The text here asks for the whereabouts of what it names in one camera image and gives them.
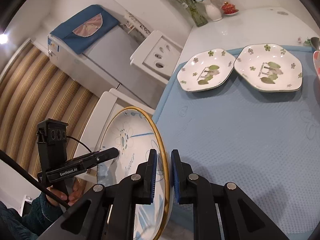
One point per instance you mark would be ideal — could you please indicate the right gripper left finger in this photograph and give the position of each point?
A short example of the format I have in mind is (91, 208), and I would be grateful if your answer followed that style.
(108, 212)

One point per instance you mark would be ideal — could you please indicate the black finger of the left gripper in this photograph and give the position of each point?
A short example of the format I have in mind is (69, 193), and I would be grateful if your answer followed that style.
(106, 155)

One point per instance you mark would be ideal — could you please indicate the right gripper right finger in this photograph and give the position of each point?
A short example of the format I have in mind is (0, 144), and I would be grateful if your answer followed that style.
(220, 212)

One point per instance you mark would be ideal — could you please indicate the hexagonal green flower plate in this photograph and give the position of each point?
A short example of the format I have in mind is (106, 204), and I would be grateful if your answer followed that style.
(206, 70)
(269, 68)

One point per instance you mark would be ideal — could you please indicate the pink ceramic bowl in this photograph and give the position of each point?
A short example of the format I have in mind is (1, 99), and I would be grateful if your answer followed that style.
(316, 62)

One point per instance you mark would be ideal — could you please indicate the dark teal sleeve forearm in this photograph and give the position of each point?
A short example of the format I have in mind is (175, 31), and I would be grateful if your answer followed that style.
(41, 216)

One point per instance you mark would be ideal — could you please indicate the person's left hand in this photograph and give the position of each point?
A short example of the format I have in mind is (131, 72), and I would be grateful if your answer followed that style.
(73, 197)

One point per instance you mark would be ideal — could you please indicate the near white chair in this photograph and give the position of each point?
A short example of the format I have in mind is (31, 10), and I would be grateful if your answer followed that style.
(134, 144)

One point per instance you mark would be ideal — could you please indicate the light blue table mat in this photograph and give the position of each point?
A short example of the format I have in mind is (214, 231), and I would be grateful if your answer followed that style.
(266, 143)

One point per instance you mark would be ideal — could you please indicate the blue fabric fridge cover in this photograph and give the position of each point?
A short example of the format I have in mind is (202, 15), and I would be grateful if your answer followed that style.
(84, 28)

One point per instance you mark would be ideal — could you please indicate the white chair with cutouts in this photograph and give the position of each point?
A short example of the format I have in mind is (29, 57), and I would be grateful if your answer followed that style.
(157, 56)

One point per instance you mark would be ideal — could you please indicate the green glass vase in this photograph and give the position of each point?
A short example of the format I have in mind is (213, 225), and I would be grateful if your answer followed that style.
(197, 17)

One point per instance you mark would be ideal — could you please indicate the white ceramic vase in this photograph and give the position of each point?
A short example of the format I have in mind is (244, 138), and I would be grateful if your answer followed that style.
(212, 11)

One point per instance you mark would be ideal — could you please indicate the steel bowl blue exterior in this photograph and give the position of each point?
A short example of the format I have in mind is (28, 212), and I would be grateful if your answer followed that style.
(315, 43)

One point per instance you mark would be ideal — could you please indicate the red lidded teacup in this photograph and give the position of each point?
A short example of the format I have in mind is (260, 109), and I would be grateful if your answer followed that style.
(229, 9)

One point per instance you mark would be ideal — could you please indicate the white wall shelf rack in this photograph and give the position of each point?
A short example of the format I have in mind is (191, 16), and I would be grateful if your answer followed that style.
(135, 23)

